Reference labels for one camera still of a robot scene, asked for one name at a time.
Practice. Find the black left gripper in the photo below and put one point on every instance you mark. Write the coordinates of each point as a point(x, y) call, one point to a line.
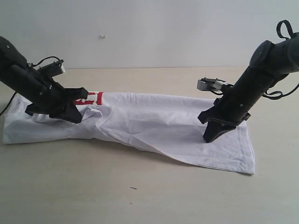
point(54, 100)

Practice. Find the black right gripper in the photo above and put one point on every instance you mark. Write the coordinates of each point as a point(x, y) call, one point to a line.
point(226, 113)

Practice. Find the white t-shirt red lettering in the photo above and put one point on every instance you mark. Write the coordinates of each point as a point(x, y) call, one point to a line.
point(163, 124)

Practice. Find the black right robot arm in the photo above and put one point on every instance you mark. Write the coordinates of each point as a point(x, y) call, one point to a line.
point(269, 64)

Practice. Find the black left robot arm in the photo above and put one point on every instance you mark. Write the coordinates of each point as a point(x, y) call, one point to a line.
point(16, 72)

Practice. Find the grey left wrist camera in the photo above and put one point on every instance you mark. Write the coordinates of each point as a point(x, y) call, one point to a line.
point(52, 69)

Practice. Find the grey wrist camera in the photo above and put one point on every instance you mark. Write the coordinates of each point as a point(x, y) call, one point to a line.
point(52, 69)
point(213, 85)

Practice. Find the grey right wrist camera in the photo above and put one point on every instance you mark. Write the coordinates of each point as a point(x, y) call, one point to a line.
point(213, 85)

